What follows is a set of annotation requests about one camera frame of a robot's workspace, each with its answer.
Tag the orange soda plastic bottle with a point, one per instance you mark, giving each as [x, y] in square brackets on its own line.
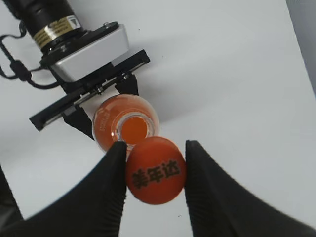
[124, 117]

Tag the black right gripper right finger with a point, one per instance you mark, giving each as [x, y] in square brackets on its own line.
[219, 206]

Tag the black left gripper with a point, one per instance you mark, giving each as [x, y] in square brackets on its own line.
[68, 107]

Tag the orange bottle cap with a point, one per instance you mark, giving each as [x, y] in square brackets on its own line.
[155, 171]

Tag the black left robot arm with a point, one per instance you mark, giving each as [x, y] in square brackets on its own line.
[57, 32]

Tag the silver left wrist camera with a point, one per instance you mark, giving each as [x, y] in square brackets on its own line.
[81, 63]

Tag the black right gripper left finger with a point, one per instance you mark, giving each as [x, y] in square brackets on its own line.
[93, 208]

